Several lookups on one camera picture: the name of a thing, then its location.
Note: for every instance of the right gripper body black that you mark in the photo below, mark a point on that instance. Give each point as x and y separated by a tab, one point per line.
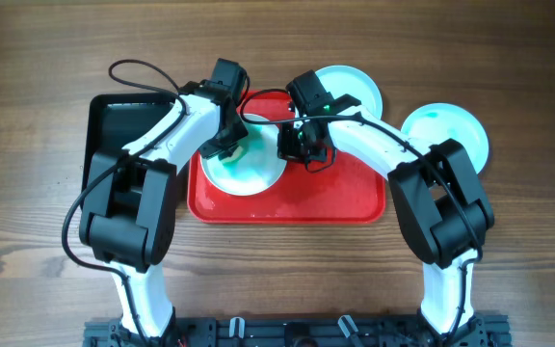
296	145

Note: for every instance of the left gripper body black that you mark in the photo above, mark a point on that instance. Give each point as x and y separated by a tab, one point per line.
225	140

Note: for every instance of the green yellow scrub sponge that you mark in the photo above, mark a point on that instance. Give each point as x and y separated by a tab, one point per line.
231	154

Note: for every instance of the white plate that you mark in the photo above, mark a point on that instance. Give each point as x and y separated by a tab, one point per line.
253	167
353	91

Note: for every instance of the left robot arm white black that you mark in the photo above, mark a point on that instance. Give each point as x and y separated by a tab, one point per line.
137	145

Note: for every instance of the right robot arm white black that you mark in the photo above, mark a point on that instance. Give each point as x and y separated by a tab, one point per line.
442	209

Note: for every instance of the black tray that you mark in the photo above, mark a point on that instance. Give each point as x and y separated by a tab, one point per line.
114	121

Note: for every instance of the black mounting rail base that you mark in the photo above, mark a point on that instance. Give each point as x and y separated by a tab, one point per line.
391	330

